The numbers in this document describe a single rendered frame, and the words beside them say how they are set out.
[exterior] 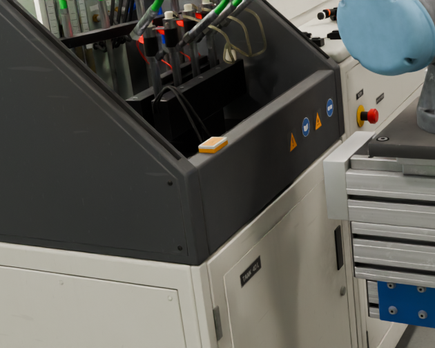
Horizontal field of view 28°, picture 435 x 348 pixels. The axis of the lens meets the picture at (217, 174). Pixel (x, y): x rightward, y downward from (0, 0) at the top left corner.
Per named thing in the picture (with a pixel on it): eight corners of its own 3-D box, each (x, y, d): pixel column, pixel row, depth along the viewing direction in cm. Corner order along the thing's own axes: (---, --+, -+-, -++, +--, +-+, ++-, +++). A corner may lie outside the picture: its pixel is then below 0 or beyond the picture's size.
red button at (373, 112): (373, 130, 202) (372, 108, 200) (357, 129, 204) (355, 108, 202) (380, 123, 206) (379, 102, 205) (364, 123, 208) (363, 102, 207)
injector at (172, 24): (194, 119, 181) (180, 18, 174) (173, 118, 183) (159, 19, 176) (200, 114, 183) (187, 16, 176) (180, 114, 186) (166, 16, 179)
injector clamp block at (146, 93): (177, 172, 174) (166, 99, 168) (135, 170, 178) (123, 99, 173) (250, 121, 201) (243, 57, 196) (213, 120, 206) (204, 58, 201)
